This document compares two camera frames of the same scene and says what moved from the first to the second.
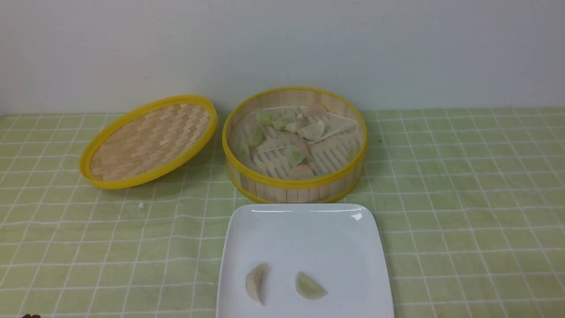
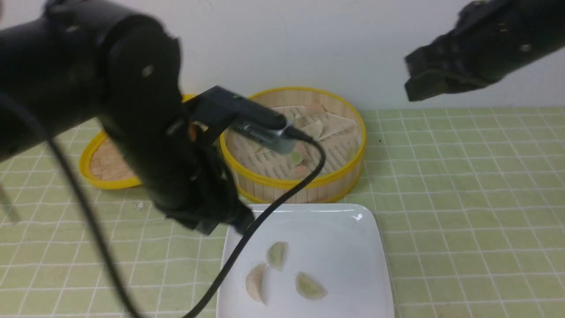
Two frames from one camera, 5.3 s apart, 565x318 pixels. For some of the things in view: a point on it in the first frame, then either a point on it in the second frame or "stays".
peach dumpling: (301, 145) stays
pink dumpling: (301, 171) stays
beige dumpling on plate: (256, 282) stays
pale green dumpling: (242, 149) → (276, 255)
